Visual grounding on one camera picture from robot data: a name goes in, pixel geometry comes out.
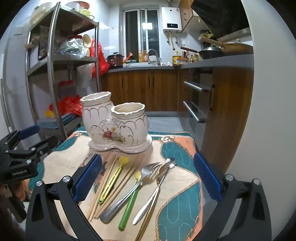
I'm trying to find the seasoning bottles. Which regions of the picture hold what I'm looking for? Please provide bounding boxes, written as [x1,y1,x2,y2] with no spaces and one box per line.
[182,52,201,63]

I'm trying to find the black wok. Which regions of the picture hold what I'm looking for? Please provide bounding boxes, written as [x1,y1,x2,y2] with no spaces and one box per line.
[180,46,224,60]

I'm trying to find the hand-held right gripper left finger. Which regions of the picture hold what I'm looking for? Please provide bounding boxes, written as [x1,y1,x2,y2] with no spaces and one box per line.
[25,154,103,241]

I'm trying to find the grey countertop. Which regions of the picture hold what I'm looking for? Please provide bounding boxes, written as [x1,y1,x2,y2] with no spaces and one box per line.
[102,54,255,73]

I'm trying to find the blue plastic tray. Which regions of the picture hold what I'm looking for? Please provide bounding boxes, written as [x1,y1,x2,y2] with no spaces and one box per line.
[38,113,77,129]

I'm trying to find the green handled yellow spoon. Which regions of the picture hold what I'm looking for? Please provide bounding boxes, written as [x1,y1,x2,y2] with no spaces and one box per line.
[118,171,142,231]

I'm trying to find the gold fork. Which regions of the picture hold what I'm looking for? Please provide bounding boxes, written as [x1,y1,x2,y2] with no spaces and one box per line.
[135,164,170,241]

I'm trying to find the black range hood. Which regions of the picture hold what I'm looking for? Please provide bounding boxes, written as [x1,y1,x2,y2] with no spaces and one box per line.
[191,0,251,39]

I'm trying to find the white refrigerator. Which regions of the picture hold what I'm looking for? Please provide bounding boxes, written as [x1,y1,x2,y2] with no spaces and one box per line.
[0,21,33,149]

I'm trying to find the floral ceramic utensil holder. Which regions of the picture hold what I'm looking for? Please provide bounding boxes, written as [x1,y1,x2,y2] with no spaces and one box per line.
[80,91,153,154]

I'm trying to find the silver spoon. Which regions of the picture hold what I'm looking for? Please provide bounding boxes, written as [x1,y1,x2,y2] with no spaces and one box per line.
[132,158,176,225]

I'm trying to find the grey plastic bag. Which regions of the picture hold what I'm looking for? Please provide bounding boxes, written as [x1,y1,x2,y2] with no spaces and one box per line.
[57,38,88,59]

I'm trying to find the silver fork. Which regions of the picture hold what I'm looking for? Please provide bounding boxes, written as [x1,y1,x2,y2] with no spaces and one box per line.
[100,162,162,224]

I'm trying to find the wooden drawer cabinet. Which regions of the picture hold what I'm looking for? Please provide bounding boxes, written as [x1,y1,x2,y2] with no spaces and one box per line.
[178,67,255,173]

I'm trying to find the hanging red plastic bag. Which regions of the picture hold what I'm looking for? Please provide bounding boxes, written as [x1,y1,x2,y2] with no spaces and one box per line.
[90,38,110,78]

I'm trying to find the chrome faucet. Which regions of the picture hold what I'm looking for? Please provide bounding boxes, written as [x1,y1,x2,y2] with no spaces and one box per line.
[147,49,162,66]

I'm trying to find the red lidded plastic container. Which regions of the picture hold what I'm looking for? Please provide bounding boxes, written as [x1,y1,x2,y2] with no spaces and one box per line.
[59,80,76,102]

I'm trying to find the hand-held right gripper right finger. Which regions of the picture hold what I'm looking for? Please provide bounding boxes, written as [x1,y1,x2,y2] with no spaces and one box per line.
[193,152,272,241]

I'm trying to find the white plastic bag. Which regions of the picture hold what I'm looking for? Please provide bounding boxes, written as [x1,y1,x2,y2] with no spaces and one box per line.
[75,62,94,98]

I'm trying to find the pan with wooden handle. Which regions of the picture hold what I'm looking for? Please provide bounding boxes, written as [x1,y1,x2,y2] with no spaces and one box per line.
[201,37,254,55]

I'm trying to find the white water heater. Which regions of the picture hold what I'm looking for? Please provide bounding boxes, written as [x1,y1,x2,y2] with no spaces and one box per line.
[161,7,182,32]

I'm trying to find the crumpled red plastic bag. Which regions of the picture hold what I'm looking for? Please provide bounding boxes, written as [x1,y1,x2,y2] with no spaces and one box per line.
[50,95,83,116]

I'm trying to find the wooden wall cabinet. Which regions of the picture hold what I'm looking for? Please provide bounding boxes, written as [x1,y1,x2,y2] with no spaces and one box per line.
[179,0,201,33]

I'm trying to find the wooden base cabinet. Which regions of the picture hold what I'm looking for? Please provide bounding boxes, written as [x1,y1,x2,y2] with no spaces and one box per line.
[100,68,180,112]

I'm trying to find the window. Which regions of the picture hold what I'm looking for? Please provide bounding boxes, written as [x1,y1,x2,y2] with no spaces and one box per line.
[120,8,161,63]

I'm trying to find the bundle of wooden chopsticks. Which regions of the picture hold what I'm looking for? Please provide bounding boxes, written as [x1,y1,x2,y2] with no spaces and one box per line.
[88,153,146,220]

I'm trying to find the printed table mat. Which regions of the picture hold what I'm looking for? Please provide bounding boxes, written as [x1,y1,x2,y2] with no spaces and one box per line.
[29,126,219,241]

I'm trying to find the metal drawer handle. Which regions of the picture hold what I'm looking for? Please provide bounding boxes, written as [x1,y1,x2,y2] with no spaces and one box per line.
[183,101,207,123]
[184,81,212,92]

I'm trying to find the yellow green plastic scoop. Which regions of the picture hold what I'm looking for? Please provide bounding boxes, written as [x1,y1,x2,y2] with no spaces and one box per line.
[99,156,130,204]

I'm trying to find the metal shelf rack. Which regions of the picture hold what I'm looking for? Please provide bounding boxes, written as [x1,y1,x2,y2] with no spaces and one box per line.
[24,3,101,139]

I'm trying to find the rice cooker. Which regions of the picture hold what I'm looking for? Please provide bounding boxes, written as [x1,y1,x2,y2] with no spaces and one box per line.
[106,52,125,69]

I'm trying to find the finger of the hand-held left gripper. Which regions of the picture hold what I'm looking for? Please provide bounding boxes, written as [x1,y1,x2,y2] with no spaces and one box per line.
[0,125,40,153]
[6,136,58,163]

